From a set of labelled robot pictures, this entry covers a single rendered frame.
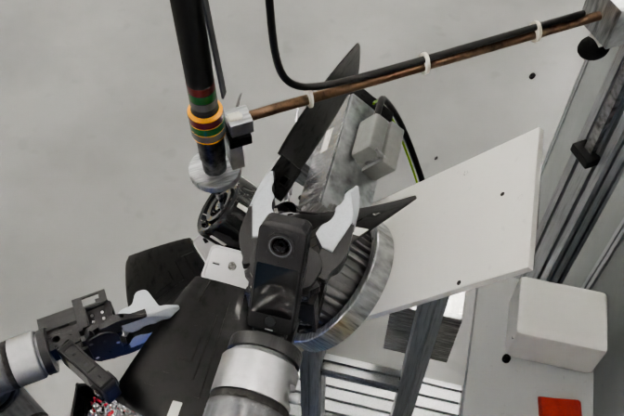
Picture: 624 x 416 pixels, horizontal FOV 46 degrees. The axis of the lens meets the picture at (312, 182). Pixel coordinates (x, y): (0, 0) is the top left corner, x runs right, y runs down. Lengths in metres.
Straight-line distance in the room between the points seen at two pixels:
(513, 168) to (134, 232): 1.79
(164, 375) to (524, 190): 0.60
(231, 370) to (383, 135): 0.84
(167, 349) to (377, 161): 0.53
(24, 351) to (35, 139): 1.99
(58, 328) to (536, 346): 0.86
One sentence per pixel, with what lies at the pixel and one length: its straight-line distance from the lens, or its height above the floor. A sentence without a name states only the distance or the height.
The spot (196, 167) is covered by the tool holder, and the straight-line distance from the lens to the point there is 1.00.
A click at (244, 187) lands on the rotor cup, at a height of 1.26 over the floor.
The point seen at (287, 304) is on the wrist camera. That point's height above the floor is 1.62.
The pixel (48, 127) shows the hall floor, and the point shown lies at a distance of 3.14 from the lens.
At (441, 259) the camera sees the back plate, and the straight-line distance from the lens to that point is 1.19.
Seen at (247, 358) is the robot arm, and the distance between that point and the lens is 0.68.
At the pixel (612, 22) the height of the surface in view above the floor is 1.55.
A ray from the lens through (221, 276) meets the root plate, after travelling 1.21.
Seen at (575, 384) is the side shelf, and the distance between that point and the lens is 1.57.
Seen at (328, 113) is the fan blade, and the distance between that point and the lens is 1.32.
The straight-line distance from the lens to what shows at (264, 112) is 0.94.
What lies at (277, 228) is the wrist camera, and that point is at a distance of 0.66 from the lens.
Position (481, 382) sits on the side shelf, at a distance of 1.52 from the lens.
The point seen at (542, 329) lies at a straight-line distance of 1.47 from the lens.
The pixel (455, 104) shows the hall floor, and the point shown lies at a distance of 3.10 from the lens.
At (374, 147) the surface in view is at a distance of 1.40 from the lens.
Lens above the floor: 2.24
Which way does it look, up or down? 53 degrees down
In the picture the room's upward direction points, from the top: straight up
